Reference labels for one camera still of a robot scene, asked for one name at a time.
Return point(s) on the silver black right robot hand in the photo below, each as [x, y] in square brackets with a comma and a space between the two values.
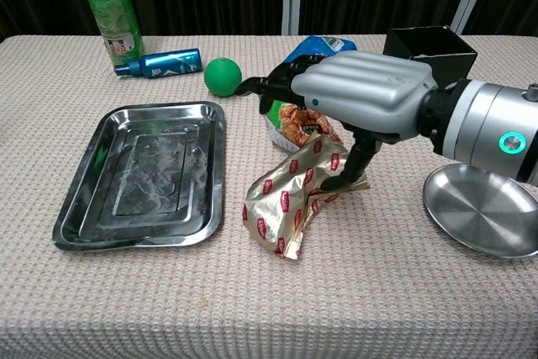
[361, 90]

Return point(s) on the green orange snack bag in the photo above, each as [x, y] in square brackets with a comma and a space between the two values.
[302, 123]

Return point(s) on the gold red foil bag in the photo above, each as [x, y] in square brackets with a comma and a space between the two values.
[290, 193]

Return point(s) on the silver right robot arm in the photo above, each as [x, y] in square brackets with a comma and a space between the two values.
[483, 132]

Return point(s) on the blue snack bag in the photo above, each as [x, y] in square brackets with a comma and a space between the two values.
[324, 43]

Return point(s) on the black open cardboard box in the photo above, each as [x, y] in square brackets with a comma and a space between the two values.
[455, 64]

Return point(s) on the green ball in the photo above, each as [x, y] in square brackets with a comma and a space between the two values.
[220, 75]

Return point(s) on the round steel plate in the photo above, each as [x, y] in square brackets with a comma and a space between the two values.
[479, 212]

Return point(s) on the blue metallic bottle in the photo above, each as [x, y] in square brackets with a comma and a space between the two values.
[168, 63]

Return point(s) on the beige waffle tablecloth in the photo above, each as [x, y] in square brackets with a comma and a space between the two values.
[319, 300]

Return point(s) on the rectangular steel tray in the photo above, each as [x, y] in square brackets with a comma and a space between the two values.
[138, 174]

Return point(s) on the tall green cylinder can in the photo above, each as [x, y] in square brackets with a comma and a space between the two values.
[110, 6]

